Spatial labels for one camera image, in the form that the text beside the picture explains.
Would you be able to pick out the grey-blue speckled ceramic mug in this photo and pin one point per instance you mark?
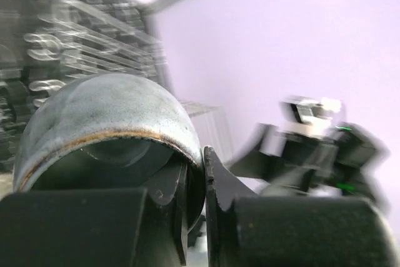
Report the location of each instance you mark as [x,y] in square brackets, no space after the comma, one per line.
[106,131]

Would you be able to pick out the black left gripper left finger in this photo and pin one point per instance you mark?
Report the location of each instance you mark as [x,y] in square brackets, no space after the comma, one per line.
[145,226]

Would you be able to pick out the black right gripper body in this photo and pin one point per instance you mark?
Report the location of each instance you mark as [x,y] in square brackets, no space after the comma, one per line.
[315,153]

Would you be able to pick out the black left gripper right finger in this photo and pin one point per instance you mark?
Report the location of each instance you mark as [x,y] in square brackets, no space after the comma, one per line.
[244,229]

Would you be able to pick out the silver wire dish rack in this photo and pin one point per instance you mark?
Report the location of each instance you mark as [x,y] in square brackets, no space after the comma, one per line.
[46,44]

